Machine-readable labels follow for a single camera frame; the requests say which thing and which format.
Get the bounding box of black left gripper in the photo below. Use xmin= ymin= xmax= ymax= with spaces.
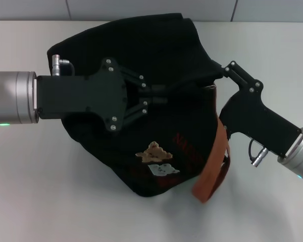
xmin=37 ymin=57 xmax=167 ymax=132

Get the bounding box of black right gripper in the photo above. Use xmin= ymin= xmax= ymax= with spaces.
xmin=218 ymin=60 xmax=302 ymax=158

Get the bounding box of black food bag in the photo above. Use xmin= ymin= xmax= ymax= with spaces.
xmin=45 ymin=12 xmax=232 ymax=204

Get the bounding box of right gripper plug with cable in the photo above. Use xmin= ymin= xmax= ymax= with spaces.
xmin=247 ymin=138 xmax=269 ymax=167

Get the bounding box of gripper plug with cable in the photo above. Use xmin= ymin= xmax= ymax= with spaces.
xmin=247 ymin=138 xmax=269 ymax=167
xmin=51 ymin=53 xmax=75 ymax=77

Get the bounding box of left gripper plug with cable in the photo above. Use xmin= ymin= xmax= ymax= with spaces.
xmin=51 ymin=53 xmax=75 ymax=77

